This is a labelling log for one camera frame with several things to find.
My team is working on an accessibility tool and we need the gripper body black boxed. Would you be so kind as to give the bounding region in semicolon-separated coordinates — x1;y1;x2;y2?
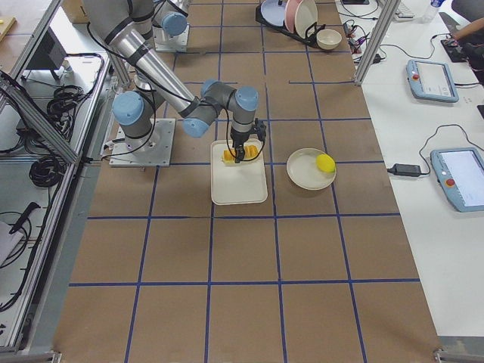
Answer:
231;118;267;150

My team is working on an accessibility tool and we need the yellow orange bread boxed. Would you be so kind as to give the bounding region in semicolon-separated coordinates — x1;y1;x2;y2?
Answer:
221;145;259;166

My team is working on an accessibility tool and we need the blue plate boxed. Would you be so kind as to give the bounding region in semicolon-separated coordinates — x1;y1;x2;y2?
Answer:
260;0;287;26

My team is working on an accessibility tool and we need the cream round plate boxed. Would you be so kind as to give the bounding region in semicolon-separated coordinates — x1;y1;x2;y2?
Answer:
287;148;337;191

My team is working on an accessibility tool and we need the pink plate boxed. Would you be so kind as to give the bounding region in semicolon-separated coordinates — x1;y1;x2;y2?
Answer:
284;0;301;33

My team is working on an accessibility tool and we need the cream plate in rack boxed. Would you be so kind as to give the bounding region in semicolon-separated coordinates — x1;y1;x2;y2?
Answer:
294;0;318;39

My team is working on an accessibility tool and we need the cream rectangular tray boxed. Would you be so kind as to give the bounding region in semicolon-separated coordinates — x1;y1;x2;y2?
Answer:
210;140;268;205

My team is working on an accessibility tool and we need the yellow lemon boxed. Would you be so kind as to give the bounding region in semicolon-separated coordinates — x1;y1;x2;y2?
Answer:
315;154;336;173

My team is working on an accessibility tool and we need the black dish rack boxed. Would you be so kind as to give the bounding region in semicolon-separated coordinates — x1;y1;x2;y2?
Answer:
255;5;326;48

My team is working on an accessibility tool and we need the cream bowl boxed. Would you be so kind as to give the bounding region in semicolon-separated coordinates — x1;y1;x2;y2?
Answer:
316;29;342;51

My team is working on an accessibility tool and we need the black power adapter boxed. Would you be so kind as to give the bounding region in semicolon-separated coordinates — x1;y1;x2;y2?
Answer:
387;163;422;177

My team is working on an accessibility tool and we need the far teach pendant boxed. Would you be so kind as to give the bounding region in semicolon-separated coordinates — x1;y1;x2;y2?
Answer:
405;59;459;103

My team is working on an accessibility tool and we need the teach pendant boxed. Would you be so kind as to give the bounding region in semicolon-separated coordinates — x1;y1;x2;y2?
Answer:
430;147;483;213
405;59;459;103

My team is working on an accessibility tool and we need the near teach pendant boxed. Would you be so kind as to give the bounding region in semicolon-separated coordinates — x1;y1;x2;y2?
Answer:
430;147;483;213

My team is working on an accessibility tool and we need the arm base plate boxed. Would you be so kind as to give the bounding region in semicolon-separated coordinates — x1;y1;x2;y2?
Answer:
153;24;190;53
109;118;176;167

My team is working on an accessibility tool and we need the aluminium frame post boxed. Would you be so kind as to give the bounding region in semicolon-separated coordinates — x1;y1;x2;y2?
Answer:
354;0;399;85

